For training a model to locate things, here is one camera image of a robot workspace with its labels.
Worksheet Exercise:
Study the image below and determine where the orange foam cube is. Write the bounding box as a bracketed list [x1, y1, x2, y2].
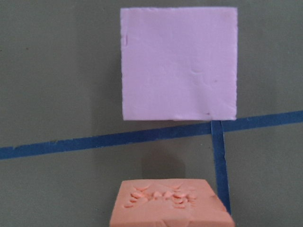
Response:
[109, 179, 235, 227]

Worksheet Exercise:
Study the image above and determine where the light pink foam cube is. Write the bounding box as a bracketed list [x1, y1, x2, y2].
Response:
[120, 7, 238, 121]

